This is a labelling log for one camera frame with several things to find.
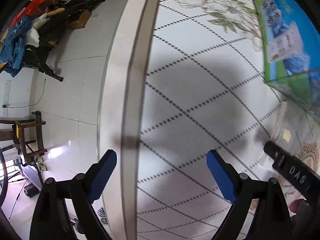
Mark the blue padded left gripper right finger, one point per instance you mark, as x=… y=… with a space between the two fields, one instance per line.
x=224 y=174

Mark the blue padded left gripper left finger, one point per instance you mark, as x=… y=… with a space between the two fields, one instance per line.
x=99 y=174

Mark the white box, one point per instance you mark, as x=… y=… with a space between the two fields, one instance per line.
x=297 y=133

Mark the dark wooden chair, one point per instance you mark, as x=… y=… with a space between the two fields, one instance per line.
x=31 y=150

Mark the white patterned tablecloth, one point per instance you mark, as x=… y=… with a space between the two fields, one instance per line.
x=183 y=77

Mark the cardboard box with blue print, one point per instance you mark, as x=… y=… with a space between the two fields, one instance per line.
x=291 y=52

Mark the small cardboard box on floor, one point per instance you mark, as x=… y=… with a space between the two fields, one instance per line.
x=80 y=20

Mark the pile of clothes on rack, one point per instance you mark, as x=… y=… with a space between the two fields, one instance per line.
x=23 y=32

